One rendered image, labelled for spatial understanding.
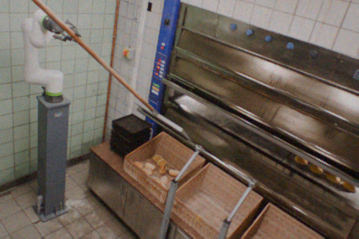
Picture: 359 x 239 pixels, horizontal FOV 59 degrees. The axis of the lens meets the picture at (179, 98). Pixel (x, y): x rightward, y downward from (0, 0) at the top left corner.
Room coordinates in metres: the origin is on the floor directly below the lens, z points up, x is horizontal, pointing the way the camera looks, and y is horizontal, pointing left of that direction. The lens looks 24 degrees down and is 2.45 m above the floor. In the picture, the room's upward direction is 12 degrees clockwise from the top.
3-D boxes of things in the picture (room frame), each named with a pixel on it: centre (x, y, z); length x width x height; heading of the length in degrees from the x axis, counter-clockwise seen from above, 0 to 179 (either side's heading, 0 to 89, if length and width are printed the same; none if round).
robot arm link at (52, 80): (2.28, 1.03, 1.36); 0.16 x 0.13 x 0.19; 103
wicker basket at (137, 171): (2.37, 0.02, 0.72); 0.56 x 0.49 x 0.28; 52
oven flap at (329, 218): (2.23, -0.61, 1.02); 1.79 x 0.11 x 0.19; 53
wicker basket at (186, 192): (2.01, -0.46, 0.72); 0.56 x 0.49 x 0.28; 53
